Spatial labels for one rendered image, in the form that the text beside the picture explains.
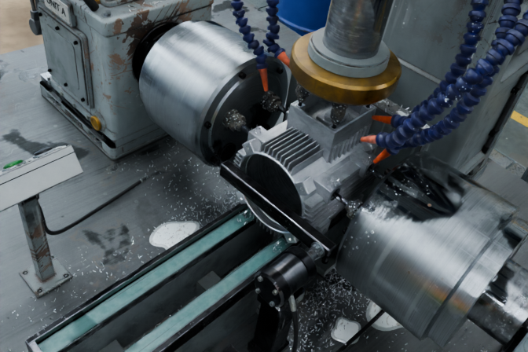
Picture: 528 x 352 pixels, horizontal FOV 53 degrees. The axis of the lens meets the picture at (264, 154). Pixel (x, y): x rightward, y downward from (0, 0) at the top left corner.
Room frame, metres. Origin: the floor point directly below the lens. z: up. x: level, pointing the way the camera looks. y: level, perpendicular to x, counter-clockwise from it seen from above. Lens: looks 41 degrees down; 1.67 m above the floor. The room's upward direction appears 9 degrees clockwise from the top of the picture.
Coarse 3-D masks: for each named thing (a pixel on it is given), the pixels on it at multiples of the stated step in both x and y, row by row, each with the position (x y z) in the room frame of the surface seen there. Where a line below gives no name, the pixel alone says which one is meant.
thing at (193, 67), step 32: (192, 32) 0.90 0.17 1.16; (224, 32) 0.92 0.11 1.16; (160, 64) 0.84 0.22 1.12; (192, 64) 0.82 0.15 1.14; (224, 64) 0.81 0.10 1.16; (160, 96) 0.80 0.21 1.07; (192, 96) 0.77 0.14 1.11; (224, 96) 0.78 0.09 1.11; (256, 96) 0.84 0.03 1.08; (192, 128) 0.74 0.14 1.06; (224, 128) 0.78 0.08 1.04; (224, 160) 0.78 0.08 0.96
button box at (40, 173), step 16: (32, 160) 0.57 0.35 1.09; (48, 160) 0.58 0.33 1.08; (64, 160) 0.59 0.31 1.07; (0, 176) 0.53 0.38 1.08; (16, 176) 0.54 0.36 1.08; (32, 176) 0.55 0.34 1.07; (48, 176) 0.56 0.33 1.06; (64, 176) 0.58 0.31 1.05; (0, 192) 0.51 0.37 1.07; (16, 192) 0.52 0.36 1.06; (32, 192) 0.53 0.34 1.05; (0, 208) 0.49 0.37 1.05
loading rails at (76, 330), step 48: (192, 240) 0.60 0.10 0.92; (240, 240) 0.65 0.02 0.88; (336, 240) 0.73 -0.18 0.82; (144, 288) 0.49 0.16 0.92; (192, 288) 0.56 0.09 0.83; (240, 288) 0.51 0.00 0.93; (48, 336) 0.38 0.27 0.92; (96, 336) 0.41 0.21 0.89; (144, 336) 0.40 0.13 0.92; (192, 336) 0.43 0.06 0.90
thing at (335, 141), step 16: (288, 112) 0.74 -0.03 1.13; (304, 112) 0.72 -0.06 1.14; (320, 112) 0.77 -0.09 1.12; (352, 112) 0.79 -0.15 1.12; (368, 112) 0.75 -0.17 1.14; (288, 128) 0.74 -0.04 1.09; (304, 128) 0.72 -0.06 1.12; (320, 128) 0.70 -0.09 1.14; (336, 128) 0.69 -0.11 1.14; (352, 128) 0.72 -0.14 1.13; (368, 128) 0.76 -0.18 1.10; (320, 144) 0.69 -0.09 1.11; (336, 144) 0.69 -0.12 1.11; (352, 144) 0.73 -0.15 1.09
